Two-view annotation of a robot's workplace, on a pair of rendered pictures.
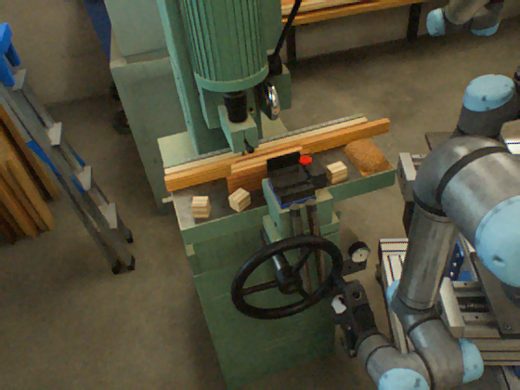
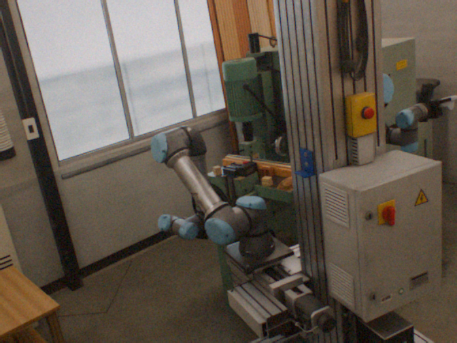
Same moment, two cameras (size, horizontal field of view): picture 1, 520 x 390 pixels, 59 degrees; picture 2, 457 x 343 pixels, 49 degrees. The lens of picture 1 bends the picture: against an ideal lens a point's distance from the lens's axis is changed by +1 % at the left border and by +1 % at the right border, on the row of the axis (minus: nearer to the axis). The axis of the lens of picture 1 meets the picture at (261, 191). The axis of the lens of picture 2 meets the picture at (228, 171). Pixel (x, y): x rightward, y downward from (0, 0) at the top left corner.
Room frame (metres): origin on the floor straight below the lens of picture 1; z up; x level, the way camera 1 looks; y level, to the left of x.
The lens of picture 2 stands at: (-0.44, -2.18, 1.83)
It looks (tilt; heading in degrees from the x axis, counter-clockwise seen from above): 19 degrees down; 60
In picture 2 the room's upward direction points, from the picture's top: 8 degrees counter-clockwise
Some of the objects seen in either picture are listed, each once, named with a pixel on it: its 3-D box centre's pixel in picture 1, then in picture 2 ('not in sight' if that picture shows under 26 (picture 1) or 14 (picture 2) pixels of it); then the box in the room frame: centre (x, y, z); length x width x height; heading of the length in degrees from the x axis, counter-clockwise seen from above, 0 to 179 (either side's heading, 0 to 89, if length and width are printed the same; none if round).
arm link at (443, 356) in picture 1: (442, 356); (188, 227); (0.41, -0.30, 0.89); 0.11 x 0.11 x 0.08; 9
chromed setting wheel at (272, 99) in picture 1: (269, 99); (283, 145); (1.16, -0.06, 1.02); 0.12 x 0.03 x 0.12; 13
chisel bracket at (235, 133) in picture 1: (239, 128); (252, 147); (1.03, 0.04, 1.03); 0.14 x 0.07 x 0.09; 13
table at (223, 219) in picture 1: (286, 192); (251, 184); (0.92, -0.07, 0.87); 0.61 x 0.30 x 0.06; 103
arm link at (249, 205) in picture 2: not in sight; (251, 213); (0.56, -0.59, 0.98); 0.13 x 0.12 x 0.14; 9
